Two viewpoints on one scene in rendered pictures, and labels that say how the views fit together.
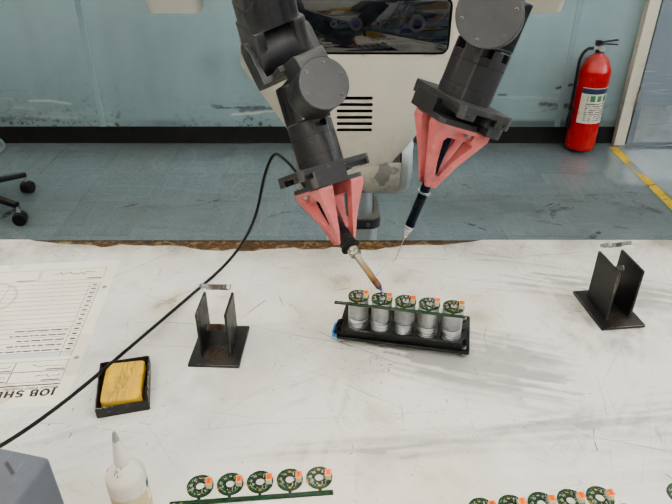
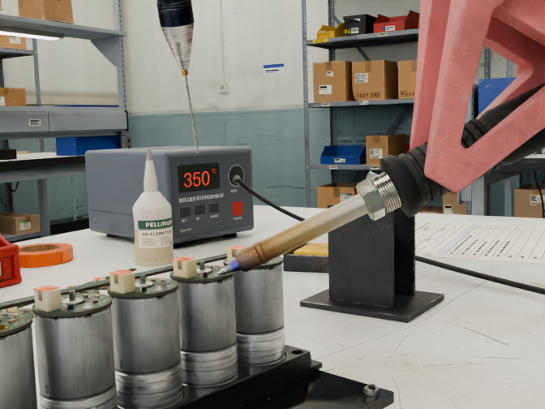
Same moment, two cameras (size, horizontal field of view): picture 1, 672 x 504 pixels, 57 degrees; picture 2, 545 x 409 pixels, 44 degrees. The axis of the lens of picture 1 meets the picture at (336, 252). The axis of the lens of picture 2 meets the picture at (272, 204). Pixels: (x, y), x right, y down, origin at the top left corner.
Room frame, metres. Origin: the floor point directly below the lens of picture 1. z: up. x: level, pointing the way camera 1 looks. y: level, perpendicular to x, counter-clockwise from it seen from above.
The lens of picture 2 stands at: (0.75, -0.25, 0.87)
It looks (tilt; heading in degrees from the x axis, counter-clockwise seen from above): 7 degrees down; 122
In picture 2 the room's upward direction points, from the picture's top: 2 degrees counter-clockwise
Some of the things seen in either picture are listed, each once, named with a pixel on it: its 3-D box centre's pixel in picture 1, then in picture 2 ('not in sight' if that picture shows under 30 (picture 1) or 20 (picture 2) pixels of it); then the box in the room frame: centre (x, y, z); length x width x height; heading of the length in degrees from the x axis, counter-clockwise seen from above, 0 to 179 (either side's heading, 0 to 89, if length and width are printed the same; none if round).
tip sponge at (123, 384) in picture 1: (124, 384); (335, 256); (0.51, 0.24, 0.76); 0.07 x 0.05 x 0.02; 14
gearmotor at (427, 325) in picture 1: (427, 320); (77, 375); (0.59, -0.11, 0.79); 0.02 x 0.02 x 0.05
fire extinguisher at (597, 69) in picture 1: (590, 95); not in sight; (3.07, -1.29, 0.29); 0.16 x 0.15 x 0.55; 90
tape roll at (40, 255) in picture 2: not in sight; (39, 254); (0.25, 0.14, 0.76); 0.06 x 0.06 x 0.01
